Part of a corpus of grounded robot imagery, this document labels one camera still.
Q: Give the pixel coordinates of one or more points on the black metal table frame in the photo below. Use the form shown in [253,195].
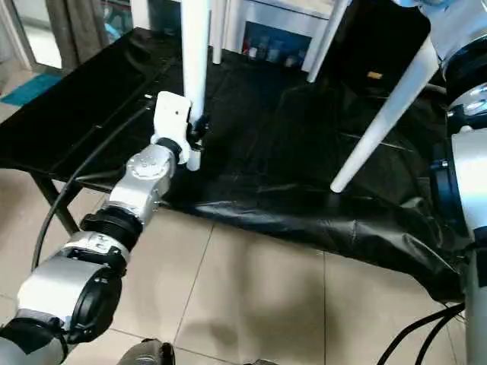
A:
[57,201]

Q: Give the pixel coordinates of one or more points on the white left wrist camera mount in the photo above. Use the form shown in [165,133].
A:
[171,118]

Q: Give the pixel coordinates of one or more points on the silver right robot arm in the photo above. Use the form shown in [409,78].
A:
[472,171]

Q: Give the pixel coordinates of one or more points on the teal floor mat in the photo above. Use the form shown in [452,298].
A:
[30,89]

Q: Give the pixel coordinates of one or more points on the grey curtain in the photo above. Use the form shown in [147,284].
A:
[76,30]

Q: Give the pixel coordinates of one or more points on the black mat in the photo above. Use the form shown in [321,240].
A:
[266,152]

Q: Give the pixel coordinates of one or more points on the white plastic table leg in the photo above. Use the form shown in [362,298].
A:
[327,38]
[220,30]
[384,114]
[196,57]

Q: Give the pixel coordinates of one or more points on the white display cabinet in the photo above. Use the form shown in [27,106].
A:
[266,15]

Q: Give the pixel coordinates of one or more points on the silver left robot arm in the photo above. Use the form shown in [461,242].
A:
[144,171]

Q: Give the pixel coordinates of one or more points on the grey door frame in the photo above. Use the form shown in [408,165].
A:
[23,34]

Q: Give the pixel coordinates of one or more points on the black cabinet with gold label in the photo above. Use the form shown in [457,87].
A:
[373,49]

